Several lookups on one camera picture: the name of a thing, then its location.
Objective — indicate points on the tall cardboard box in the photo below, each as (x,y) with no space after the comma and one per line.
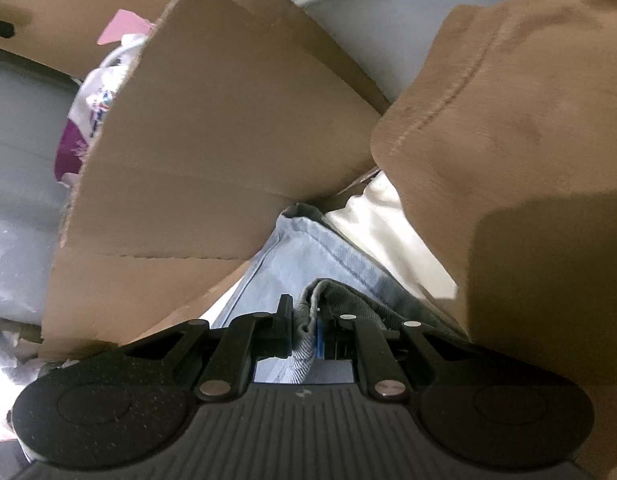
(63,10)

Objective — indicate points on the brown cloth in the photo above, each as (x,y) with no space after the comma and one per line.
(513,135)

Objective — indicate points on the blue denim jeans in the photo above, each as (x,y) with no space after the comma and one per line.
(288,270)

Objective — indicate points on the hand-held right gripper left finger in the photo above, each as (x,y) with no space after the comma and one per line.
(288,330)

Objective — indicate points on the purple and white packet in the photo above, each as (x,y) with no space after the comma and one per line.
(73,145)

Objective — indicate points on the grey padded panel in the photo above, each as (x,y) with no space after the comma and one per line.
(18,160)

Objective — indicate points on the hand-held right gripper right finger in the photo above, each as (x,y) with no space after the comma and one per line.
(318,340)

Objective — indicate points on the brown cardboard sheet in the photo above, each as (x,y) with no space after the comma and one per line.
(213,135)

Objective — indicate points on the cream bear print bedsheet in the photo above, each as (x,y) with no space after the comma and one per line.
(383,230)

